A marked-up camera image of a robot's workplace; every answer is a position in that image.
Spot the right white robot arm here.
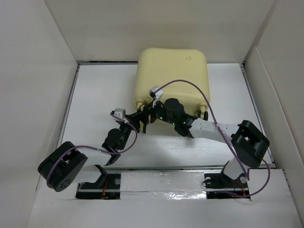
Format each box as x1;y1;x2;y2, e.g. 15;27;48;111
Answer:
137;98;270;187

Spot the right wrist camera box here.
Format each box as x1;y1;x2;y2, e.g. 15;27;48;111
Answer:
149;86;163;108

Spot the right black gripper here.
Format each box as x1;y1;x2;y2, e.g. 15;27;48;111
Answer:
134;98;177;126

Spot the yellow hard-shell suitcase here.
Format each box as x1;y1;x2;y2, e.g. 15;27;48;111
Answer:
133;47;210;119

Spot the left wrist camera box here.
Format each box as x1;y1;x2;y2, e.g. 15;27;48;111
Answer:
110;108;126;123

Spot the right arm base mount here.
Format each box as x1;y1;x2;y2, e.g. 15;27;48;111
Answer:
202;173;250;199

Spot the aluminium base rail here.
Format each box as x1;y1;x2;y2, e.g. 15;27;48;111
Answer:
76;163;283;193

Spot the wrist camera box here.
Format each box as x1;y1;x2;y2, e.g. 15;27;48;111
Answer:
110;108;126;123
149;86;163;108

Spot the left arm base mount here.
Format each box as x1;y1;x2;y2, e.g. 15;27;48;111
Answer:
76;173;121;200

